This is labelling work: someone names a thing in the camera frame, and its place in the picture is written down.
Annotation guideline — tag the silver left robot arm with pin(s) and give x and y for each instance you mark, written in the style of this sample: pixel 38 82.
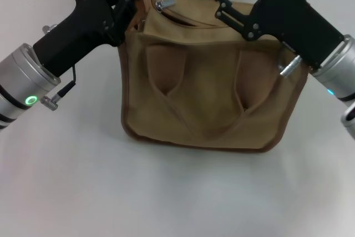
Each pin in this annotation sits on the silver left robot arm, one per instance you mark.
pixel 19 81

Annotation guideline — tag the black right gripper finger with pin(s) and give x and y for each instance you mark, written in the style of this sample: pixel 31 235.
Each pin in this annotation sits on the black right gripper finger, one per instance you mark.
pixel 230 15

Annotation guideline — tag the silver metal zipper pull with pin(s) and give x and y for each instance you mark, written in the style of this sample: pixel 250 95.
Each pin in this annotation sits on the silver metal zipper pull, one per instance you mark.
pixel 165 2

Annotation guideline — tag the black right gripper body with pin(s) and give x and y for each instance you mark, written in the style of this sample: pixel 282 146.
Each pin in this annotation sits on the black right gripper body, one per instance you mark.
pixel 291 12

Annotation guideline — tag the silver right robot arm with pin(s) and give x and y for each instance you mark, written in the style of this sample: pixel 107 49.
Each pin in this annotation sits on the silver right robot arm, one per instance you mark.
pixel 337 76

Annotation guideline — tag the khaki canvas food bag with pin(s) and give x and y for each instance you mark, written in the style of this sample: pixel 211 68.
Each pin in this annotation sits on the khaki canvas food bag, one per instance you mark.
pixel 205 95

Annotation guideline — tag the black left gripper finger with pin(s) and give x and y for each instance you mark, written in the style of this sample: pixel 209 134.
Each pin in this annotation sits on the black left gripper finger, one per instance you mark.
pixel 124 9

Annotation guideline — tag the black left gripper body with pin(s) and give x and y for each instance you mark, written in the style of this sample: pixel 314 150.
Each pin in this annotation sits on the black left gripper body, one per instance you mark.
pixel 80 29

